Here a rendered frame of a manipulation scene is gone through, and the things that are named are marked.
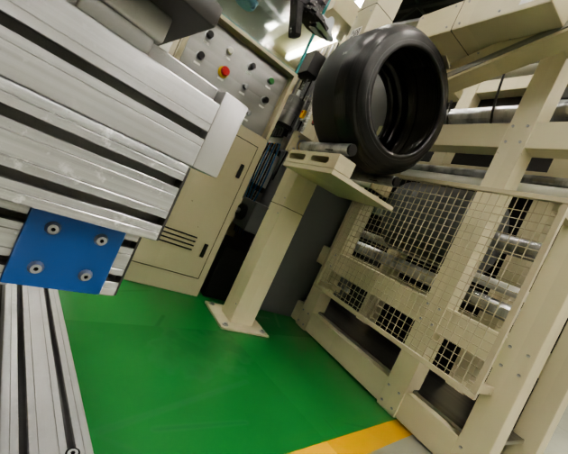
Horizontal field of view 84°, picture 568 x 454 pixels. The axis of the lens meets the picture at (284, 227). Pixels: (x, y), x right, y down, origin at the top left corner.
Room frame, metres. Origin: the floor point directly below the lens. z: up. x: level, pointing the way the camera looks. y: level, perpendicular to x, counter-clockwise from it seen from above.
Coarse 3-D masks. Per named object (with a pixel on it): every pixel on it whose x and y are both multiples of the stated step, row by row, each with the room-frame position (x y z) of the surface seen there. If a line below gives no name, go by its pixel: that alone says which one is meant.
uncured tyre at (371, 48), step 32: (384, 32) 1.13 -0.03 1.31; (416, 32) 1.17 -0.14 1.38; (352, 64) 1.11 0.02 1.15; (384, 64) 1.45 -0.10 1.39; (416, 64) 1.40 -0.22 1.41; (320, 96) 1.24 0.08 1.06; (352, 96) 1.12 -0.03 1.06; (416, 96) 1.49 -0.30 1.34; (320, 128) 1.29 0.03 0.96; (352, 128) 1.16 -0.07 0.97; (384, 128) 1.56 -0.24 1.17; (416, 128) 1.49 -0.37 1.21; (352, 160) 1.27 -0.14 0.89; (384, 160) 1.24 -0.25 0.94; (416, 160) 1.33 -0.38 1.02
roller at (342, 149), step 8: (304, 144) 1.39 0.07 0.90; (312, 144) 1.34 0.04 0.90; (320, 144) 1.29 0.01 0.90; (328, 144) 1.25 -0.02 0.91; (336, 144) 1.21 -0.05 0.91; (344, 144) 1.17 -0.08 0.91; (352, 144) 1.15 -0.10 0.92; (328, 152) 1.26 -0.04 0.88; (336, 152) 1.21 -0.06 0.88; (344, 152) 1.17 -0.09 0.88; (352, 152) 1.16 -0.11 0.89
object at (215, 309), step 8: (208, 304) 1.59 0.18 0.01; (216, 304) 1.64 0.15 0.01; (216, 312) 1.54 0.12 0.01; (216, 320) 1.46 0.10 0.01; (224, 320) 1.49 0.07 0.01; (224, 328) 1.41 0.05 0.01; (232, 328) 1.44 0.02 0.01; (240, 328) 1.48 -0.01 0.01; (248, 328) 1.52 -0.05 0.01; (256, 328) 1.57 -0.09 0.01; (264, 336) 1.53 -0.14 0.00
